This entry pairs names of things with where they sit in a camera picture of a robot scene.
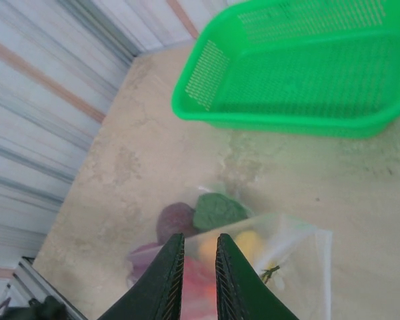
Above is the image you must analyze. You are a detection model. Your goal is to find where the red round fruit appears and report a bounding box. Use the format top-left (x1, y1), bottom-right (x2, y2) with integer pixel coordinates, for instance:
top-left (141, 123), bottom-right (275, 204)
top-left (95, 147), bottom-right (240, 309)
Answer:
top-left (182, 259), bottom-right (218, 320)

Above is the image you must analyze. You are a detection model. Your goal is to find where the dark green leafy vegetable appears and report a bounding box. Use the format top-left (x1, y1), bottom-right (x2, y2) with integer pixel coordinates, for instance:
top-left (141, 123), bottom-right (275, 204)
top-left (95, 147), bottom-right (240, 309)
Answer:
top-left (192, 193), bottom-right (251, 233)

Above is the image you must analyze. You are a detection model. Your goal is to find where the yellow lemon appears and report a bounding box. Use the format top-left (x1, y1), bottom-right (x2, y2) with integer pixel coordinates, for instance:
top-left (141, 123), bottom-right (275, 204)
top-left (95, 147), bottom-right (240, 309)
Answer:
top-left (234, 229), bottom-right (263, 261)

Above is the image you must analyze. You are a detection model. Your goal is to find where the clear zip-top bag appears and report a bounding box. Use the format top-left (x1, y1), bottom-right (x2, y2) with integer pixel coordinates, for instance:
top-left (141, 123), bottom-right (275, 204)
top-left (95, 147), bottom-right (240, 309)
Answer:
top-left (124, 184), bottom-right (333, 320)

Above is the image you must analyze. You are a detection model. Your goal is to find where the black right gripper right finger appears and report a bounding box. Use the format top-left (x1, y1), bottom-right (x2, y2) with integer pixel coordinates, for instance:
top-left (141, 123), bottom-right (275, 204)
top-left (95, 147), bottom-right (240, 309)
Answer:
top-left (215, 233), bottom-right (299, 320)

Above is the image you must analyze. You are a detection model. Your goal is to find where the dark purple vegetable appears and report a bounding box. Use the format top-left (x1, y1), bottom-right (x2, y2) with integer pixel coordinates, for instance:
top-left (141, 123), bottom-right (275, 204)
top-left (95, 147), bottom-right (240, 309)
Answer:
top-left (157, 201), bottom-right (197, 246)

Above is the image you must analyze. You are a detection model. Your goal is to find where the green plastic basket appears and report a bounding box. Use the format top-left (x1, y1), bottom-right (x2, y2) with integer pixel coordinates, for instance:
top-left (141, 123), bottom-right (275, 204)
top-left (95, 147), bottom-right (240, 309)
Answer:
top-left (170, 0), bottom-right (400, 139)

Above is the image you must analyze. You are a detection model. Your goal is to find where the light purple vegetable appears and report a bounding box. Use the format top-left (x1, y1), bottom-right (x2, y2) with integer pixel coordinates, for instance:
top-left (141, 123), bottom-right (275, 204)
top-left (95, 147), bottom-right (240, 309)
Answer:
top-left (125, 244), bottom-right (165, 278)

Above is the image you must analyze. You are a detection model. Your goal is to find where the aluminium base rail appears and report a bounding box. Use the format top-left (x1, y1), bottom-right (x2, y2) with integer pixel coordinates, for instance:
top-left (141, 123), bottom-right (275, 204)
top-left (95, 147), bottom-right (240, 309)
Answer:
top-left (5, 255), bottom-right (88, 320)

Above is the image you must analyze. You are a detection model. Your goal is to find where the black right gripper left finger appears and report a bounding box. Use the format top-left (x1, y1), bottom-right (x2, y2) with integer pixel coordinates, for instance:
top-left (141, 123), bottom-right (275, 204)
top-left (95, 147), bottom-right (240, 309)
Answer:
top-left (96, 233), bottom-right (186, 320)

